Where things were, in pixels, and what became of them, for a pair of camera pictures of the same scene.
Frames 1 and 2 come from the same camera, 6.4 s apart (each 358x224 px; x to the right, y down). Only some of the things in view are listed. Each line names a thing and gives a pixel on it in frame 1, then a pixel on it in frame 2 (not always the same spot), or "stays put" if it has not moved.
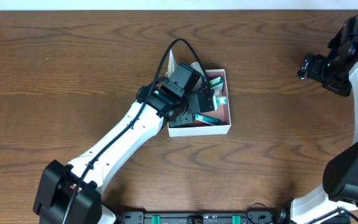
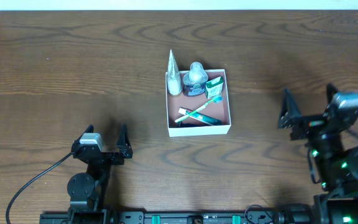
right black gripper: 317,68 → 308,125
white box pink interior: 223,111 stays put
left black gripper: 204,101 → 105,155
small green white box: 216,84 stays put
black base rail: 250,217 stays put
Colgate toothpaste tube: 208,119 stays put
